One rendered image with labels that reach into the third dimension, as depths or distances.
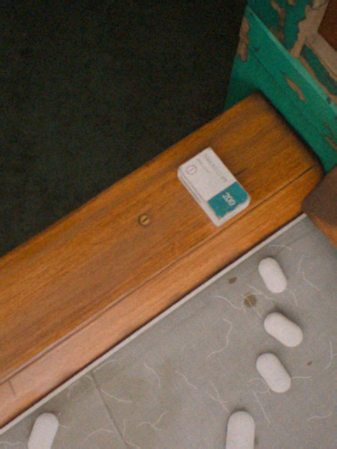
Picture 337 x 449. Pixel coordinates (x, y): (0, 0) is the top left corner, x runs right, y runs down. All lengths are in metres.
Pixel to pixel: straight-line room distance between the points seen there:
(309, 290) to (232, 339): 0.08
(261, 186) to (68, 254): 0.18
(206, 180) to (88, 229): 0.11
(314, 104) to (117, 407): 0.30
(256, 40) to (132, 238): 0.21
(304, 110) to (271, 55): 0.06
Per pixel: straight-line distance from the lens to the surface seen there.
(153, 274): 0.65
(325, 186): 0.62
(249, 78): 0.75
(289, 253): 0.70
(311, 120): 0.69
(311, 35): 0.64
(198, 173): 0.66
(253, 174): 0.69
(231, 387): 0.66
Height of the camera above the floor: 1.39
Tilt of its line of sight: 70 degrees down
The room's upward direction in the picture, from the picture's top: 6 degrees clockwise
